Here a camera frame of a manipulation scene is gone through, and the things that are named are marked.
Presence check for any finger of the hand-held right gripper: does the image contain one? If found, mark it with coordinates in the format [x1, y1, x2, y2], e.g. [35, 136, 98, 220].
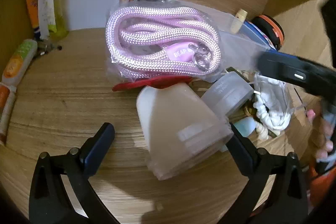
[257, 51, 336, 99]

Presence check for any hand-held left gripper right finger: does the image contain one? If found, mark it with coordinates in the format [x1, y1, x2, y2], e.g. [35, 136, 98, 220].
[226, 122, 309, 224]

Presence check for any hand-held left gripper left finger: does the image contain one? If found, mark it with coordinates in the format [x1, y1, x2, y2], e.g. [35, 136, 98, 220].
[28, 122, 116, 224]

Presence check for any clear plastic box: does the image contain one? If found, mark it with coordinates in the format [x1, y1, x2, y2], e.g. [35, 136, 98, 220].
[136, 81, 235, 180]

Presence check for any pink rope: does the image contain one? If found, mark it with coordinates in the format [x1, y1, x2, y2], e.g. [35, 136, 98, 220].
[104, 0, 271, 84]

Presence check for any person's right hand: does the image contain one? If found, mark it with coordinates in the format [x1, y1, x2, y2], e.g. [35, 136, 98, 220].
[306, 109, 334, 163]

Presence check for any light blue small object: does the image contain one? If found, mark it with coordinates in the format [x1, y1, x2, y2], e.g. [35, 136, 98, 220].
[234, 118, 256, 138]

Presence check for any wooden desk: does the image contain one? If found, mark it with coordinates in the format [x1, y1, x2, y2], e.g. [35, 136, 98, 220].
[0, 0, 336, 224]

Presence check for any black pouch with orange zipper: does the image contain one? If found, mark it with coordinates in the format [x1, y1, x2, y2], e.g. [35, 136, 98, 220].
[251, 15, 285, 51]

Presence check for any translucent round jar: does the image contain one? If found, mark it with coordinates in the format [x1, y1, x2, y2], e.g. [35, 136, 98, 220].
[202, 73, 255, 117]

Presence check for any blue patchwork pouch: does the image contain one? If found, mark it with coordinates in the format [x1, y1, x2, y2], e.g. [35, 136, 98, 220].
[241, 21, 279, 51]

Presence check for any cream lotion bottle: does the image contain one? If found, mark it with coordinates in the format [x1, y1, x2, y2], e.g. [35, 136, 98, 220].
[230, 9, 248, 34]

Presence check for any red pouch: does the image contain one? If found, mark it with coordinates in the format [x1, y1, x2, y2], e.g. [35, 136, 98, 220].
[112, 75, 193, 92]

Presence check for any orange white tube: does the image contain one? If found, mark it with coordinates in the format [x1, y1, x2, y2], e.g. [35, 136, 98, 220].
[0, 84, 17, 146]

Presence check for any small metal clip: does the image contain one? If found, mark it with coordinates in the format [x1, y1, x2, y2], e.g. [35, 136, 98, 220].
[37, 40, 63, 55]

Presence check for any orange green tube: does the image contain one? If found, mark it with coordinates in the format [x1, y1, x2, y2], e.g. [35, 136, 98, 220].
[1, 39, 38, 86]

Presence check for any orange packet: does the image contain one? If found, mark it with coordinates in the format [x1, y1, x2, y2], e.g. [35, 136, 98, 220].
[24, 0, 42, 39]

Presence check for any white drawstring bag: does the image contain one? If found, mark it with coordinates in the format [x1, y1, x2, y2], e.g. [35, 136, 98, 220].
[248, 74, 293, 140]

